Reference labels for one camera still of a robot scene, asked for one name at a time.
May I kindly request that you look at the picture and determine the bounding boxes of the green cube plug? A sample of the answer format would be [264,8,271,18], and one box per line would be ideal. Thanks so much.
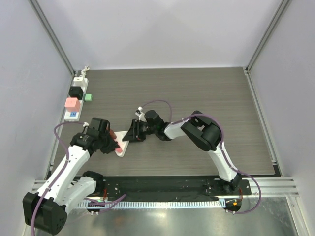
[84,93,93,102]

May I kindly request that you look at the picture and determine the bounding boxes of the pink cube socket adapter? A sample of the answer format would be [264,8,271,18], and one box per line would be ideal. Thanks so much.
[64,97,81,112]

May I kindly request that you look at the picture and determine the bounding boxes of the white power strip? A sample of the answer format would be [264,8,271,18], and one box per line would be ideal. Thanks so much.
[63,77,89,121]

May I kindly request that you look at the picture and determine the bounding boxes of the dark red cube plug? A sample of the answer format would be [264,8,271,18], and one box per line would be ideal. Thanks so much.
[109,129,117,140]

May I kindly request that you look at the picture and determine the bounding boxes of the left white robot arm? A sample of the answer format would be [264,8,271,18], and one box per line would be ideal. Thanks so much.
[23,133,126,235]

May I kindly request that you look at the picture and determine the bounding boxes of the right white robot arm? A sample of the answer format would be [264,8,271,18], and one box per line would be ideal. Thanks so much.
[122,110,242,195]

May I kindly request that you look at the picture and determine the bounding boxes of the black cube plug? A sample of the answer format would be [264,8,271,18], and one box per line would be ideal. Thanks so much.
[68,86,84,100]

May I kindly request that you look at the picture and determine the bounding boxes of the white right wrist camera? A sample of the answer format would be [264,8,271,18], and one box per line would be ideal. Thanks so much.
[135,106,146,122]

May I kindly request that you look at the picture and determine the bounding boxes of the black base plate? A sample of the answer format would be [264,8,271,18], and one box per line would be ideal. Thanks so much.
[104,176,252,202]

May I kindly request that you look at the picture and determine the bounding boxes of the white slotted cable duct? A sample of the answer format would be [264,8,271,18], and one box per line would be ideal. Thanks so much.
[76,199,226,210]

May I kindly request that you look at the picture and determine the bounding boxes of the aluminium frame rail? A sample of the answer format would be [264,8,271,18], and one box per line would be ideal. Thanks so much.
[31,177,299,197]

